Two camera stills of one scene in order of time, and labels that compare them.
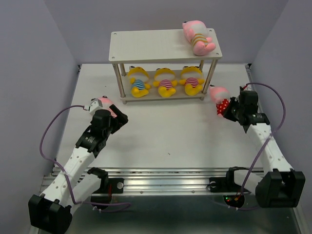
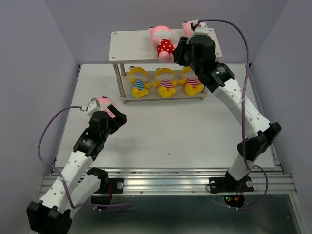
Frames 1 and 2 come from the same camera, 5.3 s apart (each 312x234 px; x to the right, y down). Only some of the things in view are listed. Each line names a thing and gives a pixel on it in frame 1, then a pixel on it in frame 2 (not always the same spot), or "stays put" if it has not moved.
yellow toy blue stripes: x=139 y=77 stays put
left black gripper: x=122 y=120 stays put
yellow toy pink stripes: x=164 y=79 stays put
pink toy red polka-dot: x=221 y=95 -> x=162 y=37
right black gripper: x=226 y=114 -> x=181 y=47
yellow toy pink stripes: x=192 y=78 stays put
